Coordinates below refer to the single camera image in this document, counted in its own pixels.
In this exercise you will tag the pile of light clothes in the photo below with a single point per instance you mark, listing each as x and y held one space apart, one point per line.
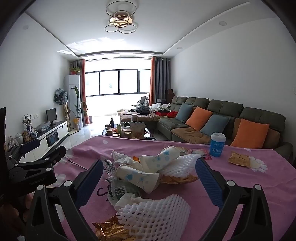
160 107

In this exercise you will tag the white tissue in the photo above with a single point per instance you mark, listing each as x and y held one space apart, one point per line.
122 158
126 199

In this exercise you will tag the white foam fruit net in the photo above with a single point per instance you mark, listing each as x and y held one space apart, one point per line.
185 162
152 213

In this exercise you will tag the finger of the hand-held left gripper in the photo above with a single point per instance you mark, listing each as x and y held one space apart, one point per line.
55 149
47 161

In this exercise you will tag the red cloth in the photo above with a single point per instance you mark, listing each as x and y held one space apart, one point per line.
172 114

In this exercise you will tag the blue patterned cloth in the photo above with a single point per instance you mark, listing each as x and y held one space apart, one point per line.
60 96

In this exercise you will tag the white black TV cabinet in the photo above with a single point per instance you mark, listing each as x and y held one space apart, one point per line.
55 133

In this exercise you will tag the grey green sofa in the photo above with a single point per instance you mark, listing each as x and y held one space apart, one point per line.
261 113

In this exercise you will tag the clear toy packet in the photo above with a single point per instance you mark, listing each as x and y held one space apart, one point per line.
11 141

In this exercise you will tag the brown paper bag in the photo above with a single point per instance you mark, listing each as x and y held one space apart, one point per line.
137 129

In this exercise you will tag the blue cushion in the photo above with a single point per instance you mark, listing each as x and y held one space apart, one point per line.
215 125
184 112

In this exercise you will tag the framed picture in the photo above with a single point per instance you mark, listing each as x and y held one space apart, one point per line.
26 136

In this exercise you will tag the black framed window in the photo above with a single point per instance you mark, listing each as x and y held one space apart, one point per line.
108 81

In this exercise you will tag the tall leafy plant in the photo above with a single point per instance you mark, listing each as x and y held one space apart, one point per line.
77 109

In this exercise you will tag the small gold foil wrapper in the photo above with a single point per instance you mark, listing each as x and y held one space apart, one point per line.
239 160

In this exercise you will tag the blue vase with flowers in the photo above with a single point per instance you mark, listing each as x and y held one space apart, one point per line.
28 127

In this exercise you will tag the blue white porcelain jar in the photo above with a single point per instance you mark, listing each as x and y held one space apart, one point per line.
34 134

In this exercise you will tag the pink floral tablecloth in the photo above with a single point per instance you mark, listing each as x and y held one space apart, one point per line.
242 185

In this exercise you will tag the grey orange curtain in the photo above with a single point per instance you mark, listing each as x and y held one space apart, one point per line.
159 78
81 78

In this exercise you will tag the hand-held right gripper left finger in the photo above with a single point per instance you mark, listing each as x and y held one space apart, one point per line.
92 180

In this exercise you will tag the blue dotted paper cup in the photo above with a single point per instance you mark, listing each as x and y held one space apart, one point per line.
138 178
161 158

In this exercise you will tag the orange cushion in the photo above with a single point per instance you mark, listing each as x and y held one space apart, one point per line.
251 134
198 119

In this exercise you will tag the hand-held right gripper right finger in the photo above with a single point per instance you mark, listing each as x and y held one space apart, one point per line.
208 183

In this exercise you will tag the brown box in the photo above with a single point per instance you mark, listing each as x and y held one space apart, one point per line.
169 93

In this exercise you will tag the white standing air conditioner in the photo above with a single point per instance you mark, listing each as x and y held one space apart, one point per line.
71 92

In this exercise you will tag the black bag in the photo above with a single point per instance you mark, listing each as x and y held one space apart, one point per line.
142 109

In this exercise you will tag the small green potted plant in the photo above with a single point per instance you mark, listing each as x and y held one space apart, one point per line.
74 70

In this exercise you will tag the clear plastic bag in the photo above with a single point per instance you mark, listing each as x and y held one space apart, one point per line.
43 127

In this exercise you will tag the black monitor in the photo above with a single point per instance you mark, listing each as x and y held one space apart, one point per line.
51 114

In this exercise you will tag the black coffee table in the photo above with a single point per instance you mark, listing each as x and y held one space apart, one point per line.
150 134

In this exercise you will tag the brown ottoman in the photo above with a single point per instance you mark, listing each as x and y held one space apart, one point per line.
136 118

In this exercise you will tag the red edged snack packet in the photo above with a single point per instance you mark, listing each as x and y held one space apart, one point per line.
203 155

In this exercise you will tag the dark pointed bottle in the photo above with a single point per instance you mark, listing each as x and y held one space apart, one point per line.
111 121

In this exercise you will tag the green barcode wrapper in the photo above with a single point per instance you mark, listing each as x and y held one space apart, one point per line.
118 191

